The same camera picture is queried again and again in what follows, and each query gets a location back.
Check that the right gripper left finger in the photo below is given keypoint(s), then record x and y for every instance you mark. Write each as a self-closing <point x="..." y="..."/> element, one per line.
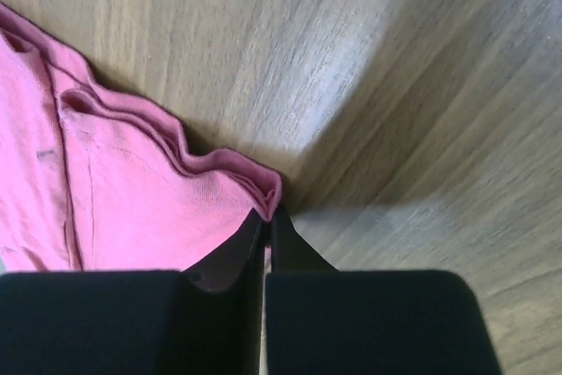
<point x="203" y="320"/>

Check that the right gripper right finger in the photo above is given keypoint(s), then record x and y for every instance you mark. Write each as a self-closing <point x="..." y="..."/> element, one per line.
<point x="320" y="320"/>

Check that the pink t shirt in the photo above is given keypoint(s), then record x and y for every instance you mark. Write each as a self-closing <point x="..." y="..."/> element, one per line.
<point x="95" y="179"/>

